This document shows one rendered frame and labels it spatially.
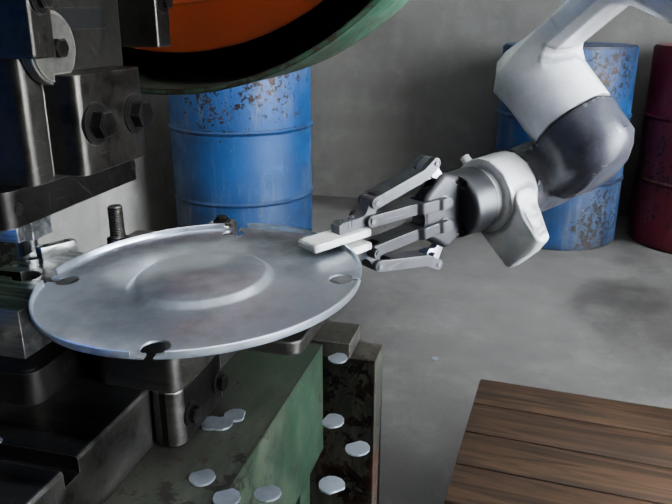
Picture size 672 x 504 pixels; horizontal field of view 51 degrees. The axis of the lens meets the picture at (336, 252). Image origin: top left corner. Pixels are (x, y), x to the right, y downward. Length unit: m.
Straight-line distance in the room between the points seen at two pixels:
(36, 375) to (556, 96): 0.59
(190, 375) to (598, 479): 0.72
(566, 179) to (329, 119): 3.26
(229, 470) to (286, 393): 0.14
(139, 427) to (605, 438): 0.85
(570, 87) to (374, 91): 3.16
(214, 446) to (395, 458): 1.13
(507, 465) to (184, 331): 0.73
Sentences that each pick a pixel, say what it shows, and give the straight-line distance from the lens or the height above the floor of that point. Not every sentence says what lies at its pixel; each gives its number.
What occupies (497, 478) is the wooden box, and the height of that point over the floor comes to 0.35.
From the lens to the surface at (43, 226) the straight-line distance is 0.71.
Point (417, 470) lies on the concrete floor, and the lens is 1.74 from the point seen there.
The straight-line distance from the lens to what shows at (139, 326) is 0.58.
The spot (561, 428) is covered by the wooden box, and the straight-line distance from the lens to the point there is 1.29.
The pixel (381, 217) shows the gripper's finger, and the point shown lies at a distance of 0.71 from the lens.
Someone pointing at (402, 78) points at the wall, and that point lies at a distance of 3.91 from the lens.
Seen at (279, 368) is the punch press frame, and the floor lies 0.64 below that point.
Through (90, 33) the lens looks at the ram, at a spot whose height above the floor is 1.00.
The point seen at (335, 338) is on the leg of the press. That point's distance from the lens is 0.87.
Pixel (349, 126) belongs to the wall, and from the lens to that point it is 4.00.
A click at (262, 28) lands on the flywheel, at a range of 0.93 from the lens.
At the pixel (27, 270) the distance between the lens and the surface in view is 0.76.
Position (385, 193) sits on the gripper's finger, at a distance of 0.71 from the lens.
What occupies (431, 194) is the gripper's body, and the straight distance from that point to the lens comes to 0.76.
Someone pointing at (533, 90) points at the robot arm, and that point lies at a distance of 0.83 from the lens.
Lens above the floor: 1.02
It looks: 19 degrees down
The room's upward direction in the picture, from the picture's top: straight up
